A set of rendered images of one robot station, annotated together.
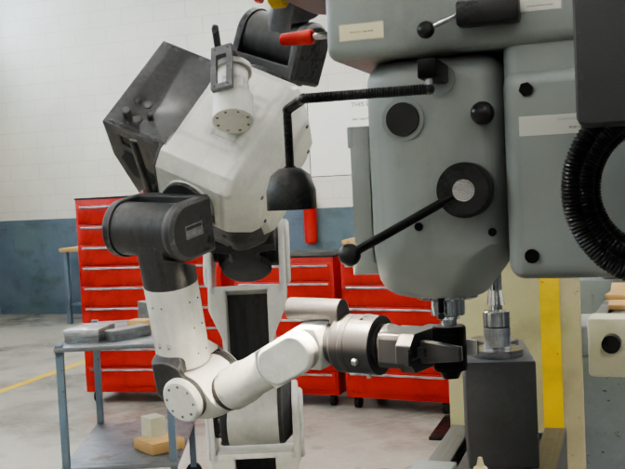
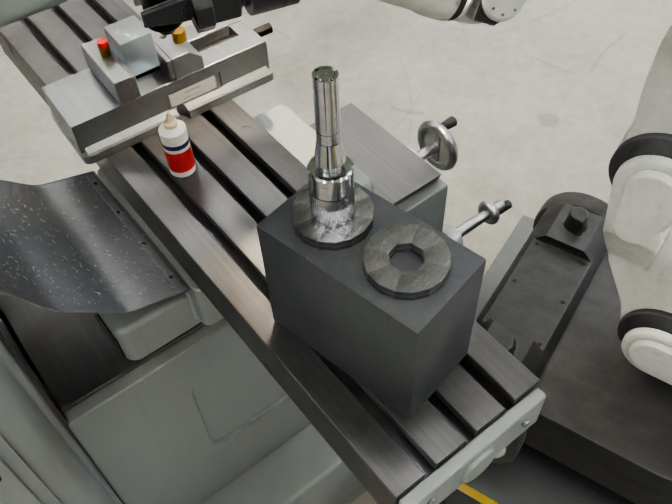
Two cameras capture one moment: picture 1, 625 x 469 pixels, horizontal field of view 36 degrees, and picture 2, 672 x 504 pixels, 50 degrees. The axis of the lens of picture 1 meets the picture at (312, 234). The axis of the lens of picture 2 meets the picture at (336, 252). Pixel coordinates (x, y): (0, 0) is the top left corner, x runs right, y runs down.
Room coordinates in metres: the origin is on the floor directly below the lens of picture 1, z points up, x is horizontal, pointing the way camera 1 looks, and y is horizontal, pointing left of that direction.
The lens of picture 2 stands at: (1.99, -0.74, 1.74)
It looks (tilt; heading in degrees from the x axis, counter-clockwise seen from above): 51 degrees down; 126
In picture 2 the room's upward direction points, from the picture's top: 3 degrees counter-clockwise
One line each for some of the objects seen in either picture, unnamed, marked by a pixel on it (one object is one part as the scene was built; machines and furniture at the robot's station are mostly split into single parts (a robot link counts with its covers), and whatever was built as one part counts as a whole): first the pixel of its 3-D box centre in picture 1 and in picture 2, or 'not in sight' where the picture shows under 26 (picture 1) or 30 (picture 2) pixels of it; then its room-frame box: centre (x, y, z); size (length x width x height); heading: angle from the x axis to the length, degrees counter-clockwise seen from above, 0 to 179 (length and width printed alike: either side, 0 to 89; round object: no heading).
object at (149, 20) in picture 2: (458, 345); (167, 15); (1.35, -0.20, 1.23); 0.06 x 0.02 x 0.03; 57
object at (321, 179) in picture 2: (496, 313); (330, 169); (1.68, -0.32, 1.23); 0.05 x 0.05 x 0.01
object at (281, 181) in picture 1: (290, 188); not in sight; (1.37, 0.03, 1.47); 0.07 x 0.07 x 0.06
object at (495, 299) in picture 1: (495, 278); (327, 122); (1.68, -0.32, 1.29); 0.03 x 0.03 x 0.11
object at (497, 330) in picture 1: (497, 331); (331, 192); (1.68, -0.32, 1.19); 0.05 x 0.05 x 0.06
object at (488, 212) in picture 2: not in sight; (475, 221); (1.63, 0.27, 0.55); 0.22 x 0.06 x 0.06; 71
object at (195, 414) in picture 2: not in sight; (251, 322); (1.34, -0.16, 0.47); 0.80 x 0.30 x 0.60; 71
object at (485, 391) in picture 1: (498, 396); (368, 289); (1.73, -0.32, 1.07); 0.22 x 0.12 x 0.20; 173
